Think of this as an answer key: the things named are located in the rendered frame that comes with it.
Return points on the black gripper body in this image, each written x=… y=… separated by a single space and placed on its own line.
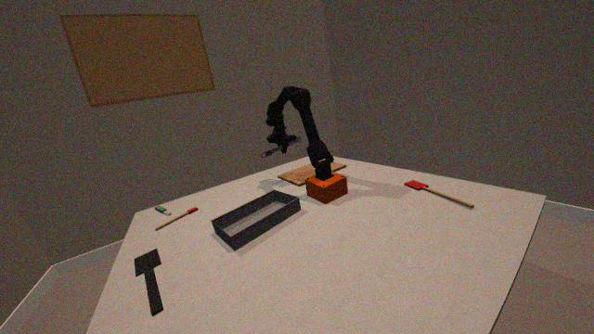
x=284 y=137

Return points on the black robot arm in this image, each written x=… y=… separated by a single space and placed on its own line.
x=301 y=100

